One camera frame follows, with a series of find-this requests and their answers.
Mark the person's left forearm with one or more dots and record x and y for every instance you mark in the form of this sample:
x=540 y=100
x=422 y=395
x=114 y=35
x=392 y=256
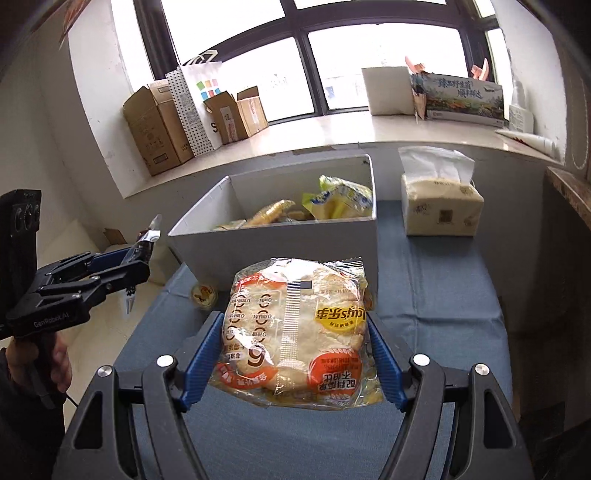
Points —
x=23 y=429

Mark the small brown holder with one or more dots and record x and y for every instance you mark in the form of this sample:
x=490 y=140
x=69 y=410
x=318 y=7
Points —
x=419 y=104

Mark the small open cardboard box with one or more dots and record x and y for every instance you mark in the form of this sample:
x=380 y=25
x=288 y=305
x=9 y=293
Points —
x=231 y=117
x=253 y=108

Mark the person's left hand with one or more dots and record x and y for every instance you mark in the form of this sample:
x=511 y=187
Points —
x=61 y=360

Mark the printed landscape box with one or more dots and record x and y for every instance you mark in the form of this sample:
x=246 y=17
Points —
x=464 y=99

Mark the white cardboard box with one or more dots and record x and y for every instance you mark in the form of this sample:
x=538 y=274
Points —
x=277 y=244

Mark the large brown cardboard box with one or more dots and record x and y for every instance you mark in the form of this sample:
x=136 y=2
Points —
x=154 y=129

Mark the white plastic bottle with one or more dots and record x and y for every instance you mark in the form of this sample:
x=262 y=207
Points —
x=521 y=110

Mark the blue tablecloth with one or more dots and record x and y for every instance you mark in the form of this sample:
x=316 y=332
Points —
x=438 y=300

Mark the white tube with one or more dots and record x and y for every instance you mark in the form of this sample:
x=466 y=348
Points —
x=531 y=140

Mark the bread packet orange labels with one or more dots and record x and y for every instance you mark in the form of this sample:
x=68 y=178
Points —
x=295 y=332

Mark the wooden side counter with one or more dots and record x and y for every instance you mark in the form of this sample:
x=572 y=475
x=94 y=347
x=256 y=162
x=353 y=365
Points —
x=570 y=189

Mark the yellow-green snack packet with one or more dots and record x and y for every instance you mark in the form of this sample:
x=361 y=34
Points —
x=346 y=198

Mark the polka dot paper bag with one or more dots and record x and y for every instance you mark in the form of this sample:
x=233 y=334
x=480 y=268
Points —
x=189 y=115

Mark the small round jelly cup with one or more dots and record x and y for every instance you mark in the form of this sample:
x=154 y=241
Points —
x=204 y=295

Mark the cardboard flap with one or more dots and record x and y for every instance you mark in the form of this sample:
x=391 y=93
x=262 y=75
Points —
x=113 y=235

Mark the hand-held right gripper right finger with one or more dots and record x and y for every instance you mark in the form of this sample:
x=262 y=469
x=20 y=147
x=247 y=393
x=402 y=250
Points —
x=385 y=364

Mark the tan yellow snack packet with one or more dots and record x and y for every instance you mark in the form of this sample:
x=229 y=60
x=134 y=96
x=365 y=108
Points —
x=272 y=212

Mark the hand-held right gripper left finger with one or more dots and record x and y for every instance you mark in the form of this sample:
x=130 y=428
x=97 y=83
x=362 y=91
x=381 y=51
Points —
x=203 y=360

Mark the tissue pack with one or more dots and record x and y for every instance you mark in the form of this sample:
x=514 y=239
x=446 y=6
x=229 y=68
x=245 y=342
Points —
x=438 y=203

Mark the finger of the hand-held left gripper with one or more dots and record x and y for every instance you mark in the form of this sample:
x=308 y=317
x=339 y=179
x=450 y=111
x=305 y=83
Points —
x=115 y=279
x=106 y=261

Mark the black window frame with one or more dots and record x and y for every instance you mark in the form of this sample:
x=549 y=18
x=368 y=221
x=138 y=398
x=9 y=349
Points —
x=310 y=74

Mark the white paper bag coloured squares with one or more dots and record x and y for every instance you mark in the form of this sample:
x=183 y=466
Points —
x=207 y=76

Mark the white box on windowsill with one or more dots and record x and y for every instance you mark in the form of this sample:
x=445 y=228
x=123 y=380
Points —
x=388 y=90

